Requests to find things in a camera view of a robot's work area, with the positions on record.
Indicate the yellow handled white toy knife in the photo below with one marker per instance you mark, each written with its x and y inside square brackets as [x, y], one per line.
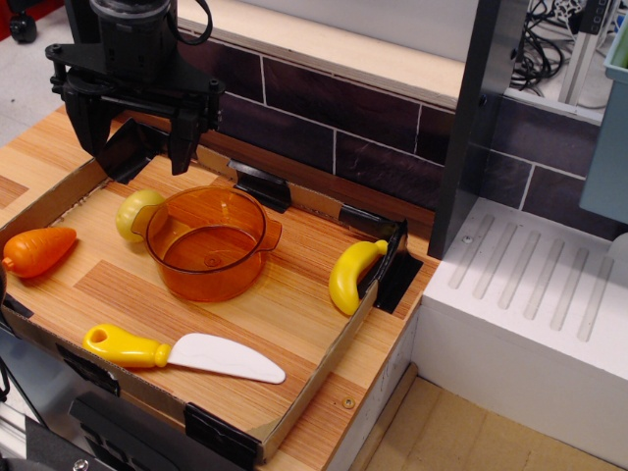
[196, 351]

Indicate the cardboard fence with black tape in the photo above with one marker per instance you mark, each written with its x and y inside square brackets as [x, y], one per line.
[173, 417]

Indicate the pale yellow toy vegetable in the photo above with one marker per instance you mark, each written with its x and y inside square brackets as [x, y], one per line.
[127, 224]

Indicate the orange transparent plastic pot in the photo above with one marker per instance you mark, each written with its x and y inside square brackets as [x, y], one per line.
[210, 244]

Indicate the brass screw in table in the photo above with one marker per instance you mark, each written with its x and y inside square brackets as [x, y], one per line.
[348, 403]

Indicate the teal plastic bin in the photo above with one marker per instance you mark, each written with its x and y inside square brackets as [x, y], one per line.
[605, 189]

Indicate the dark grey vertical post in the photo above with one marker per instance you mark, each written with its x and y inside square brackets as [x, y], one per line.
[490, 61]

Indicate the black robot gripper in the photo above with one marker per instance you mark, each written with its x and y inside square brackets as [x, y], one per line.
[134, 65]

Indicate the orange plastic toy carrot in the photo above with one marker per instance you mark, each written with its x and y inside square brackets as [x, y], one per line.
[32, 253]

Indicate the white toy sink drainboard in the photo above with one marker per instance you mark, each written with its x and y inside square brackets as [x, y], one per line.
[528, 318]

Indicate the yellow plastic toy banana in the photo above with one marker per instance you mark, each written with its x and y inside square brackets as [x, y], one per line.
[343, 280]

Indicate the black wheel of red cart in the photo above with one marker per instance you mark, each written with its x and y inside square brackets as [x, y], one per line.
[22, 28]

